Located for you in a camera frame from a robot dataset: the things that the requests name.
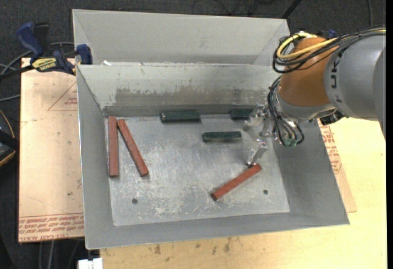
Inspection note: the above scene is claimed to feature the grey metal bin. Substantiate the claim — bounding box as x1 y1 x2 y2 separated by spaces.
72 9 351 250

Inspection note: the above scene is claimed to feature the red-brown flat block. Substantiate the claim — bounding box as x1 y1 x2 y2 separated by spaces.
116 119 150 177
210 163 263 201
107 115 120 178

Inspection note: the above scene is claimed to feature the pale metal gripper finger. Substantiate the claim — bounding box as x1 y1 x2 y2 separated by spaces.
246 138 269 167
243 106 262 132

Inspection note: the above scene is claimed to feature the black cylinder on white bracket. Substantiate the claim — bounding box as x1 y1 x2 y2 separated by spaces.
319 111 342 126

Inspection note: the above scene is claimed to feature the dark green flat block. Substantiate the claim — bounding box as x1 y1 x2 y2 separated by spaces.
160 110 201 123
201 130 243 143
230 108 256 122

